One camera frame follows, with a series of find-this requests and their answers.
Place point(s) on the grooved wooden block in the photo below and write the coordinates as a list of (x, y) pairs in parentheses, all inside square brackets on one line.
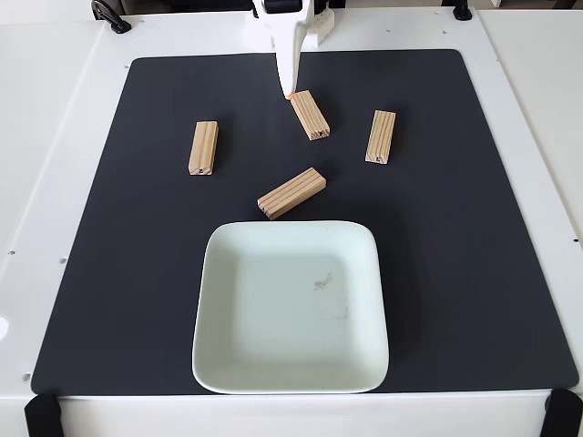
[(380, 136), (309, 116), (291, 193), (203, 148)]

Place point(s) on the pale green square plate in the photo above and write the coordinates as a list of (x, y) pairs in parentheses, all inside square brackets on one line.
[(273, 318)]

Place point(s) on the black table clamp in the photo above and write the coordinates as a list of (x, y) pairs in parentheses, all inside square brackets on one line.
[(462, 11), (119, 26)]

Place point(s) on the black rubber mat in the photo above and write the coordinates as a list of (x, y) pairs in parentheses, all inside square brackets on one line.
[(136, 273)]

